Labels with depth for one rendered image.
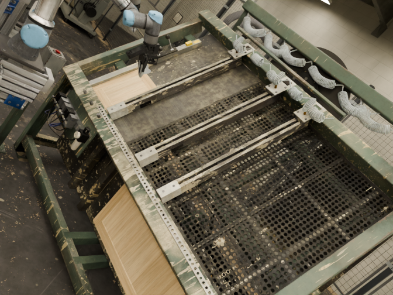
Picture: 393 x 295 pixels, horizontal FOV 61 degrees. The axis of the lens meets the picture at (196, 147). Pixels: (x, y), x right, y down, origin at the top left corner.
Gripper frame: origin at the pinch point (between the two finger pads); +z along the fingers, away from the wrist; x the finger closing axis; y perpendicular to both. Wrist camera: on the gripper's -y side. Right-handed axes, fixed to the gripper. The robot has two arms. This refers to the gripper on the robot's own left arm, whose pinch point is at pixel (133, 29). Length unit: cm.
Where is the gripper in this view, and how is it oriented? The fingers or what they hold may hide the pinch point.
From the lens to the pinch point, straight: 260.1
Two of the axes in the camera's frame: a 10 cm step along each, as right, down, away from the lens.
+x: 8.9, -1.9, 4.2
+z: -1.6, 7.3, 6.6
